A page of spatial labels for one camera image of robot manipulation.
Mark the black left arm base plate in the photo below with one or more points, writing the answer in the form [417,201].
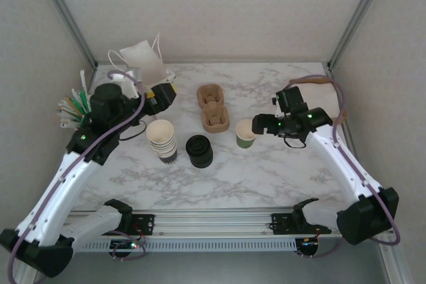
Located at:
[146,224]

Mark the brown wooden stirrer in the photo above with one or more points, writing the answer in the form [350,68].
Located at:
[70,103]

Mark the aluminium frame post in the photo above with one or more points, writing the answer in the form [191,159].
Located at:
[359,14]
[66,14]

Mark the black controller board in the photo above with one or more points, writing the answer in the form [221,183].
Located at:
[309,245]
[124,246]

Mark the stack of paper cups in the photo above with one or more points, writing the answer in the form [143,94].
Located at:
[163,147]

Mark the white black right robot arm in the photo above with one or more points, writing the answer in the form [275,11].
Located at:
[339,164]

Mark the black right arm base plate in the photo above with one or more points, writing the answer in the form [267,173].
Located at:
[281,224]

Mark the white patterned paper bag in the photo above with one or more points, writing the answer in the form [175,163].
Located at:
[143,61]

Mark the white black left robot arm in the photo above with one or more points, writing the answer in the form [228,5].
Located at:
[50,197]

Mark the stack of black lids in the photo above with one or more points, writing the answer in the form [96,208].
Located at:
[199,151]

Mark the long white wrapped straw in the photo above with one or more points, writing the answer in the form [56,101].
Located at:
[83,81]

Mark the green paper cup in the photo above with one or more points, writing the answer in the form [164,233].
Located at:
[244,141]

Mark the aluminium mounting rail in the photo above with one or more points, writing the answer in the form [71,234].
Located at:
[213,222]

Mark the stack of white napkins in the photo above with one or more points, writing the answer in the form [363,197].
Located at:
[323,97]

